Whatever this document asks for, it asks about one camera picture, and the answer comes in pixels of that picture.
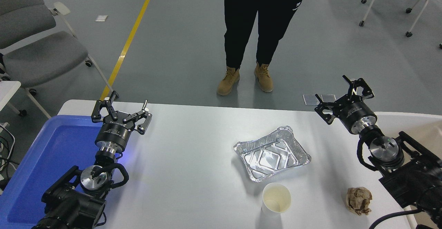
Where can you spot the blue plastic tray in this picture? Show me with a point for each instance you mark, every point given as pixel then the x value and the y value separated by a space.
pixel 51 149

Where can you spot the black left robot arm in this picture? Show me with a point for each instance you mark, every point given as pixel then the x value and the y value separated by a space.
pixel 69 204

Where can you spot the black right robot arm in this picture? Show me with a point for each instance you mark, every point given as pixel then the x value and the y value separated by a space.
pixel 414 180

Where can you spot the person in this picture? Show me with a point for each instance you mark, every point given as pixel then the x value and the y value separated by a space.
pixel 248 21

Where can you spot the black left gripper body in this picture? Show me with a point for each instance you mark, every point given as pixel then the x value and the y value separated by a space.
pixel 114 134

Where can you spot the large pale bin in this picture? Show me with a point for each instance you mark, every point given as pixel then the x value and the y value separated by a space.
pixel 414 125

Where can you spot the crumpled tan paper ball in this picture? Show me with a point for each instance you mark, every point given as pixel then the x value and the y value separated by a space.
pixel 359 200

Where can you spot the white paper cup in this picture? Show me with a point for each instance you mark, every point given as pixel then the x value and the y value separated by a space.
pixel 276 198

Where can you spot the silver foil tray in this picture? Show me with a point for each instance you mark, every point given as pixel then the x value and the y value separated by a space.
pixel 272 156

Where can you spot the small white desk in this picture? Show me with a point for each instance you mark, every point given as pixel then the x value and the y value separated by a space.
pixel 7 91

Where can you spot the clear floor plate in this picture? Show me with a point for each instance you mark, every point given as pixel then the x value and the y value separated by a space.
pixel 328 97
pixel 310 99

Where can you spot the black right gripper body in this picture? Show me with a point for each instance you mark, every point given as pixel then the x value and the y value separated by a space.
pixel 355 113

